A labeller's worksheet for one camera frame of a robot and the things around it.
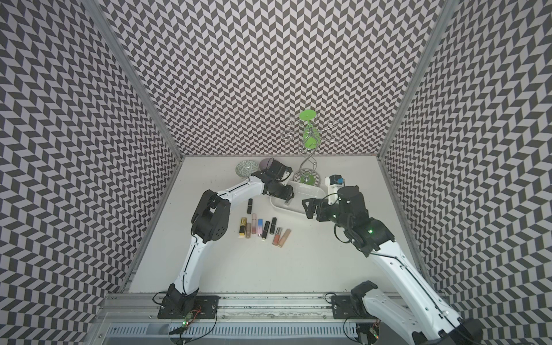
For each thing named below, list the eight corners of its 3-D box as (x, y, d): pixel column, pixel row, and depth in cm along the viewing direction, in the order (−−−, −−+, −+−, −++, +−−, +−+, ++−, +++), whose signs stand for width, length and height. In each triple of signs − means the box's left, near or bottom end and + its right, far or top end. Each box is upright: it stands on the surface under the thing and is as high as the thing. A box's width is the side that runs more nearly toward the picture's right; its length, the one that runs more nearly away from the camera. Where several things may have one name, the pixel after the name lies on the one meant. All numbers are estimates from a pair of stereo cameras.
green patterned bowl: (239, 181, 114) (237, 173, 108) (236, 172, 118) (233, 163, 113) (259, 175, 117) (257, 166, 111) (254, 166, 121) (253, 157, 115)
